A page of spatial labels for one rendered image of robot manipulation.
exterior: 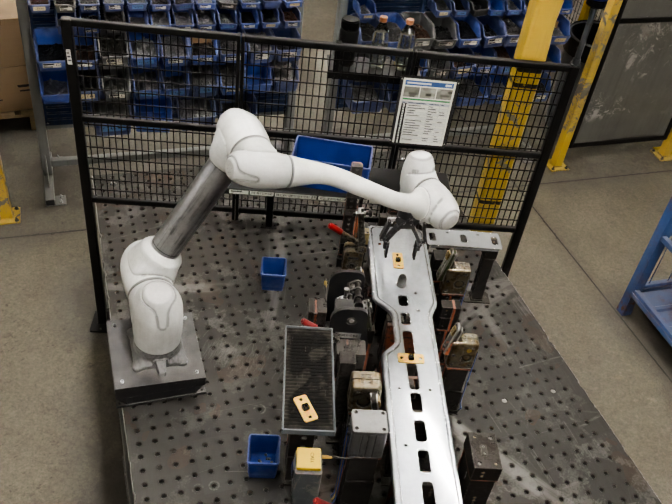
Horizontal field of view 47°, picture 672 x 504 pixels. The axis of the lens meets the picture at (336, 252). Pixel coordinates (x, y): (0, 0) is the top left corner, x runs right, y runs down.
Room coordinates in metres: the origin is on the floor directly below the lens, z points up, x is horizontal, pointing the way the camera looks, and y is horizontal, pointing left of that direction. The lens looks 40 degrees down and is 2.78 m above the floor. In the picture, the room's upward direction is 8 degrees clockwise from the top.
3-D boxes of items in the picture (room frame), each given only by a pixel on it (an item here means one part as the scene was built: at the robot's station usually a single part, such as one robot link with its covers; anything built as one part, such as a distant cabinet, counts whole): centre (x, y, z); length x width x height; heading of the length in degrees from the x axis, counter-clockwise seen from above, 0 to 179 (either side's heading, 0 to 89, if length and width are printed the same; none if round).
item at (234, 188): (2.52, 0.03, 1.02); 0.90 x 0.22 x 0.03; 97
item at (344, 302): (1.73, -0.07, 0.94); 0.18 x 0.13 x 0.49; 7
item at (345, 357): (1.53, -0.08, 0.90); 0.05 x 0.05 x 0.40; 7
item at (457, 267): (2.08, -0.44, 0.87); 0.12 x 0.09 x 0.35; 97
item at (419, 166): (2.10, -0.23, 1.39); 0.13 x 0.11 x 0.16; 28
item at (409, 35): (2.75, -0.15, 1.53); 0.06 x 0.06 x 0.20
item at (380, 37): (2.74, -0.05, 1.53); 0.06 x 0.06 x 0.20
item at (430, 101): (2.68, -0.26, 1.30); 0.23 x 0.02 x 0.31; 97
